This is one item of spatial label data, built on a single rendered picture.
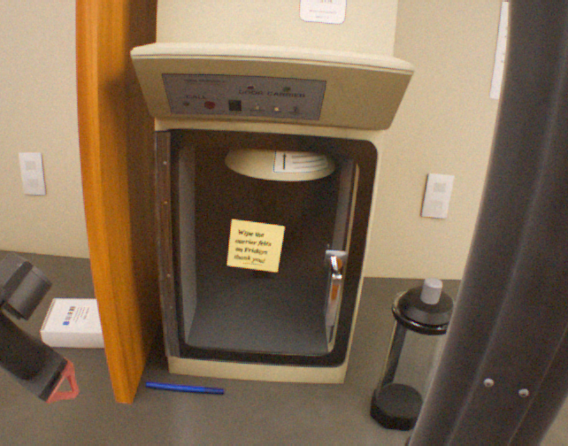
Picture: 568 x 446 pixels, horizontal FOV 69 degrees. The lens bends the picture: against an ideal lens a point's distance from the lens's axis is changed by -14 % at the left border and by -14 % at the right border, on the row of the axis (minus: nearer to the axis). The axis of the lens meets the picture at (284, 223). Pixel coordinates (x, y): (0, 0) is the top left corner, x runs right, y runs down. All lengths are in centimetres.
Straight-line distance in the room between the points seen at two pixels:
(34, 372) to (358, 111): 54
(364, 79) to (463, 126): 65
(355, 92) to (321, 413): 53
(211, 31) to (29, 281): 39
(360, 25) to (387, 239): 70
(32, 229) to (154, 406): 71
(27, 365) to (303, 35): 55
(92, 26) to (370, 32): 35
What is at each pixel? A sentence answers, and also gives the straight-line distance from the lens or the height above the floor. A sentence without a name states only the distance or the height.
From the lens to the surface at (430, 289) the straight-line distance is 69.
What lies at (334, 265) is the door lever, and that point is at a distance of 70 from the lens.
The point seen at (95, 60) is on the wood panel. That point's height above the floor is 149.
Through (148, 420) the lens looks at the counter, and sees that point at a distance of 82.
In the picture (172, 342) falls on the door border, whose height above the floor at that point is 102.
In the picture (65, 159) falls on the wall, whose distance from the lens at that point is 124.
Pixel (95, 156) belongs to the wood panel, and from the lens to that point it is 62.
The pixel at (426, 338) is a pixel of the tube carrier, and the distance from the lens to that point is 70.
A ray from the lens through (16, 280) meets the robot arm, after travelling 59.
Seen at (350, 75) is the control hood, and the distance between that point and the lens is 55.
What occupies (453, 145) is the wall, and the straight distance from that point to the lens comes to 118.
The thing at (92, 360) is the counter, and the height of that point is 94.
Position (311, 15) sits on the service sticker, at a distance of 64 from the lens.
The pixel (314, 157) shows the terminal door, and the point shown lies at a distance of 66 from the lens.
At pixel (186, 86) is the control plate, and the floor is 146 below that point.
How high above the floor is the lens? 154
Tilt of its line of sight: 24 degrees down
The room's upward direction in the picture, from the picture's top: 4 degrees clockwise
